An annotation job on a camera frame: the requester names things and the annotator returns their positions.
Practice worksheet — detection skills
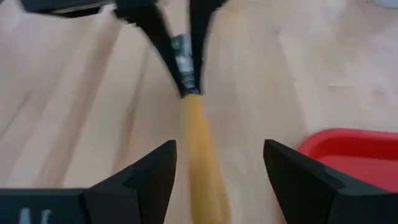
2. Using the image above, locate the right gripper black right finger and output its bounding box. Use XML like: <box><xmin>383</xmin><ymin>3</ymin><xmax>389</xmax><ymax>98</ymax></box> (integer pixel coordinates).
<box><xmin>263</xmin><ymin>139</ymin><xmax>346</xmax><ymax>224</ymax></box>

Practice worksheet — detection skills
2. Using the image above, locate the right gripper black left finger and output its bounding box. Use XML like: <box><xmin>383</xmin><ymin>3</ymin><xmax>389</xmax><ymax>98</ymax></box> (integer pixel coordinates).
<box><xmin>83</xmin><ymin>139</ymin><xmax>177</xmax><ymax>224</ymax></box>

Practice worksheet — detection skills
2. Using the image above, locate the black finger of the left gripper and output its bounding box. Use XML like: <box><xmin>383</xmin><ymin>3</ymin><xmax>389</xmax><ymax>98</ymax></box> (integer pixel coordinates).
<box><xmin>114</xmin><ymin>0</ymin><xmax>189</xmax><ymax>98</ymax></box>
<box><xmin>189</xmin><ymin>0</ymin><xmax>228</xmax><ymax>94</ymax></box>

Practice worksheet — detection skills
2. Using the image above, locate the yellow-handled metal spoon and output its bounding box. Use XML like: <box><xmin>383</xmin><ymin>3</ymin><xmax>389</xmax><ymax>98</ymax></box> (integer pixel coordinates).
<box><xmin>170</xmin><ymin>32</ymin><xmax>231</xmax><ymax>224</ymax></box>

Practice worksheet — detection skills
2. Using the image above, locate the red plastic tray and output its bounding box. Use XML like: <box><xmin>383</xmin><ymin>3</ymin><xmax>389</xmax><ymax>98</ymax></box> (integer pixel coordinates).
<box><xmin>298</xmin><ymin>128</ymin><xmax>398</xmax><ymax>194</ymax></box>

